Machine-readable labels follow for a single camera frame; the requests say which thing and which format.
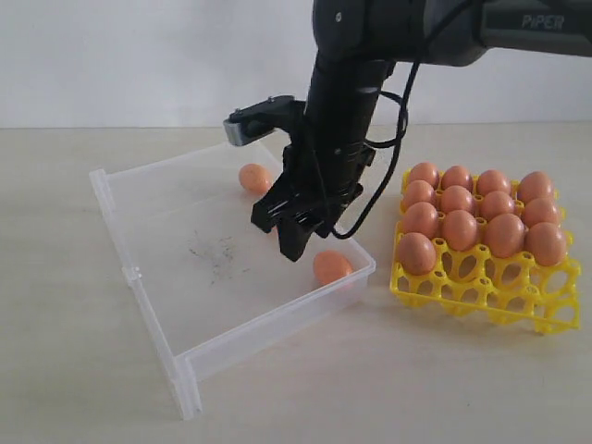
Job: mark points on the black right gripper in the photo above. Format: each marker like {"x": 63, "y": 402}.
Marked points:
{"x": 310, "y": 194}

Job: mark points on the clear plastic tray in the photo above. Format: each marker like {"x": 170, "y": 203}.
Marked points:
{"x": 212, "y": 288}

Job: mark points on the yellow plastic egg tray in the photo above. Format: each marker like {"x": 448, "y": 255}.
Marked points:
{"x": 507, "y": 290}

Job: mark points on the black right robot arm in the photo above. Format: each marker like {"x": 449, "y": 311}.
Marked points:
{"x": 359, "y": 43}

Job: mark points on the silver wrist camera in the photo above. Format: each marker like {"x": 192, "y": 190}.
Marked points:
{"x": 252, "y": 123}

